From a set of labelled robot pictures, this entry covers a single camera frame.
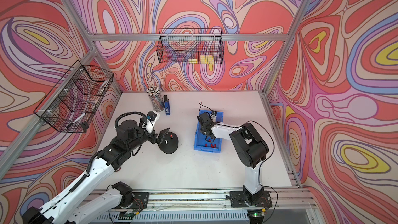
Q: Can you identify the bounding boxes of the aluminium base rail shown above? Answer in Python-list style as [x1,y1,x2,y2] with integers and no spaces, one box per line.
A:
[62,188,318,224]

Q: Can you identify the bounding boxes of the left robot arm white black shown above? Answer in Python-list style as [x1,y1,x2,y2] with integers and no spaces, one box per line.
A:
[22,112,168,224]

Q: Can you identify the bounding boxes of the yellow block in basket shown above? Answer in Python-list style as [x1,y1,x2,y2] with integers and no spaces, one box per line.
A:
[200,55,215,65]

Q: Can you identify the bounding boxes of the black wire basket on left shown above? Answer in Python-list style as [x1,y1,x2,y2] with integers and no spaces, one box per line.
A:
[34,61,114,133]

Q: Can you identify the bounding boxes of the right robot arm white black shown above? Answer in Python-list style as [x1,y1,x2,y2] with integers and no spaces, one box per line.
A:
[197,113,272,209]

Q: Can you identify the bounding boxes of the black wire basket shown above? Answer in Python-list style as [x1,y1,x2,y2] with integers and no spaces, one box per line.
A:
[156,28,224,65]
[34,61,114,133]

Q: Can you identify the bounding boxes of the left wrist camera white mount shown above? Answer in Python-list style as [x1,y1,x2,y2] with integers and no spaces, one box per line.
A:
[143,111,160,134]

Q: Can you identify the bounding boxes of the clear pencil holder with pencils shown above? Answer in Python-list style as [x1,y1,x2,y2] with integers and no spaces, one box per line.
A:
[147,86,164,112]

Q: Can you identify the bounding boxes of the blue stapler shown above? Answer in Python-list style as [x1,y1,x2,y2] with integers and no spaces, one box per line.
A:
[163,95,171,116]

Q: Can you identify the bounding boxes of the white marker in basket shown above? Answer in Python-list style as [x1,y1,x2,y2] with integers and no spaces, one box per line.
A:
[66,113,86,129]

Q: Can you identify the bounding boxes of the blue plastic bin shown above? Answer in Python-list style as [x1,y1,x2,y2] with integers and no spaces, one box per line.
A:
[194,110,223,153]

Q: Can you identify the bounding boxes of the black dome with screws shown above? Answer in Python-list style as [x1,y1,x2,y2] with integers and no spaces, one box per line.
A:
[158,132,179,155]

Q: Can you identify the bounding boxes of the black wire basket at back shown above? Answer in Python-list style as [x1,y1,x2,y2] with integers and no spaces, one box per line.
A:
[156,28,224,65]

